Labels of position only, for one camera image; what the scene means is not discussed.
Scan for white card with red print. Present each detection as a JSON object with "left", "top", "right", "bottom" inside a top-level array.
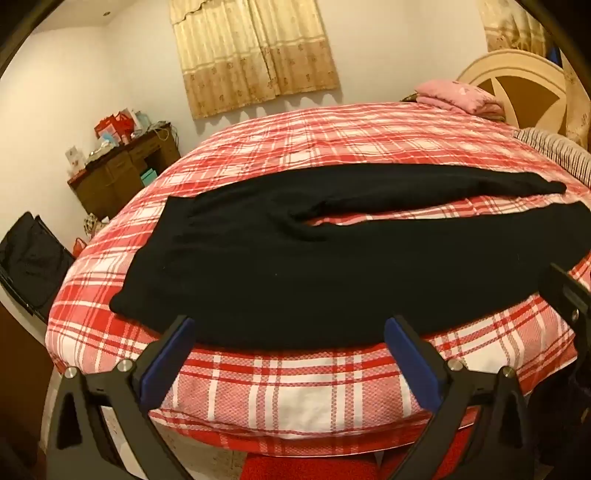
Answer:
[{"left": 65, "top": 147, "right": 86, "bottom": 176}]

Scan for red floor mat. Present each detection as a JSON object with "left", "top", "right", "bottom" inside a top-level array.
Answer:
[{"left": 240, "top": 440, "right": 386, "bottom": 480}]

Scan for red plaid bedspread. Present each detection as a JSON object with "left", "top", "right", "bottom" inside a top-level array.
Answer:
[{"left": 45, "top": 102, "right": 591, "bottom": 439}]

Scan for black suitcase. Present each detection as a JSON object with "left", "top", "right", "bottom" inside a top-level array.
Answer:
[{"left": 0, "top": 211, "right": 77, "bottom": 324}]

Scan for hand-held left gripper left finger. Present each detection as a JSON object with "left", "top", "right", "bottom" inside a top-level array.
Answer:
[{"left": 46, "top": 315, "right": 197, "bottom": 480}]

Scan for dark wooden desk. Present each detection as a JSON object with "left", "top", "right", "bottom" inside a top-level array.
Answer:
[{"left": 67, "top": 129, "right": 182, "bottom": 221}]

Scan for cream and brown headboard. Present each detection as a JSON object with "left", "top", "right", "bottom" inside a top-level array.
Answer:
[{"left": 457, "top": 48, "right": 575, "bottom": 137}]

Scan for beige curtain beside headboard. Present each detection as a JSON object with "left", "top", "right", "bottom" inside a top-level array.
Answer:
[{"left": 478, "top": 0, "right": 591, "bottom": 148}]

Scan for black pants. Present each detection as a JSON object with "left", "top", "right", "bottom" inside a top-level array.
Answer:
[{"left": 109, "top": 165, "right": 591, "bottom": 352}]

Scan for beige patterned window curtain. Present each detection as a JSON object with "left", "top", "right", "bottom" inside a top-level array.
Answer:
[{"left": 168, "top": 0, "right": 342, "bottom": 120}]

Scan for striped pillow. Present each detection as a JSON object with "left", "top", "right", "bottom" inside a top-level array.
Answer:
[{"left": 512, "top": 127, "right": 591, "bottom": 190}]

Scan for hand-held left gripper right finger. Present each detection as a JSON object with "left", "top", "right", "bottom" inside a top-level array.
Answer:
[{"left": 385, "top": 315, "right": 539, "bottom": 480}]

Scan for folded pink blanket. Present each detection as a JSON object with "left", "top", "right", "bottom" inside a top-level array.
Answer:
[{"left": 414, "top": 79, "right": 506, "bottom": 121}]

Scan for red gift bags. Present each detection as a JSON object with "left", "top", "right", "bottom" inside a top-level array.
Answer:
[{"left": 95, "top": 110, "right": 134, "bottom": 146}]

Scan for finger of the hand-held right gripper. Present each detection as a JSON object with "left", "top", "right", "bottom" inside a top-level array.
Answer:
[{"left": 538, "top": 263, "right": 591, "bottom": 337}]

